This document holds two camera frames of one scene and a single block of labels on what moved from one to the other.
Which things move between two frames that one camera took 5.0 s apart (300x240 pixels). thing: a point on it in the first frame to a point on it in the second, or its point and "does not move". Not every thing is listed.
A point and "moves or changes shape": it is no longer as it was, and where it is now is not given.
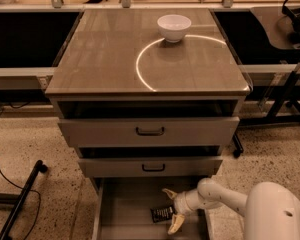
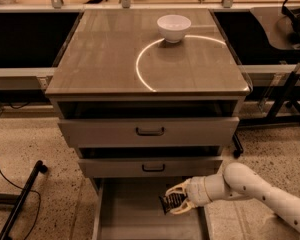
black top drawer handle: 150,133 does not move
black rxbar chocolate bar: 162,214 moves or changes shape
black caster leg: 238,146 does not move
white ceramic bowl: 173,27 does not move
